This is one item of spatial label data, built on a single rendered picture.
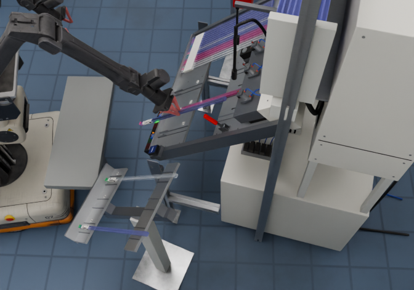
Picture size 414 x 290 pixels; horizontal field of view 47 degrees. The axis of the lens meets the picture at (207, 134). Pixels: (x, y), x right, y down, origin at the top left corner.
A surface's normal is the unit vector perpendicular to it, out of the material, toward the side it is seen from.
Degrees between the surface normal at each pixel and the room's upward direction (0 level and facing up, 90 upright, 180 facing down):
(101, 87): 0
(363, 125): 90
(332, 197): 0
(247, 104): 44
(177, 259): 0
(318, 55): 90
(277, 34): 90
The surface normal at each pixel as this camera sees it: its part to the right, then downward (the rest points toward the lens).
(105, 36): -0.03, -0.47
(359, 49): -0.26, 0.85
